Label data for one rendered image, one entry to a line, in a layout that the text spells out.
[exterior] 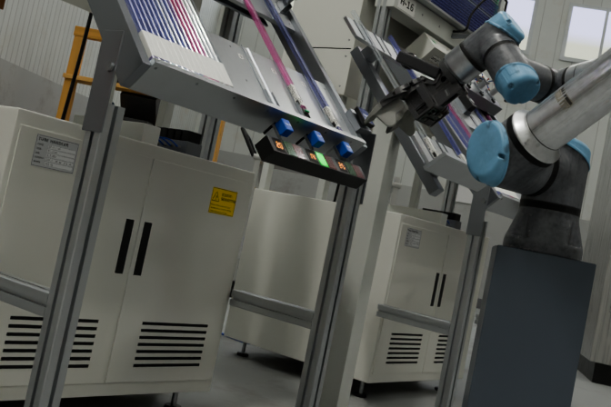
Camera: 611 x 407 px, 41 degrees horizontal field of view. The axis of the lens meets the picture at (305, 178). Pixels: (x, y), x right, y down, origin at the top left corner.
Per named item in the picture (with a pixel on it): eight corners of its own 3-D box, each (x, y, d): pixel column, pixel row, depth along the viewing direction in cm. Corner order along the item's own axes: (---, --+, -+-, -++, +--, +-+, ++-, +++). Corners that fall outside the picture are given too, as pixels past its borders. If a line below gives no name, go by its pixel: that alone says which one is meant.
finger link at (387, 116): (371, 134, 170) (410, 113, 169) (358, 113, 173) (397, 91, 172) (374, 140, 173) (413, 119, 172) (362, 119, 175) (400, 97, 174)
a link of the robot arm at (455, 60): (454, 39, 166) (471, 51, 173) (435, 54, 168) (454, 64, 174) (471, 66, 163) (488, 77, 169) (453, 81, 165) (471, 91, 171)
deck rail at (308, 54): (348, 163, 193) (367, 147, 191) (343, 162, 192) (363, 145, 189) (240, -41, 226) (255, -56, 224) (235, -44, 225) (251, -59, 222)
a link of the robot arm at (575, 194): (595, 213, 159) (607, 144, 160) (548, 200, 152) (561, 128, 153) (547, 208, 169) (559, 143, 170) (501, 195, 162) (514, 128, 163)
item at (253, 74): (349, 151, 191) (359, 143, 190) (136, 74, 139) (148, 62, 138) (316, 90, 200) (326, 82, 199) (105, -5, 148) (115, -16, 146)
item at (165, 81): (344, 162, 191) (366, 143, 189) (128, 89, 139) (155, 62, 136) (341, 157, 192) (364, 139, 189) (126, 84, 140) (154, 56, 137)
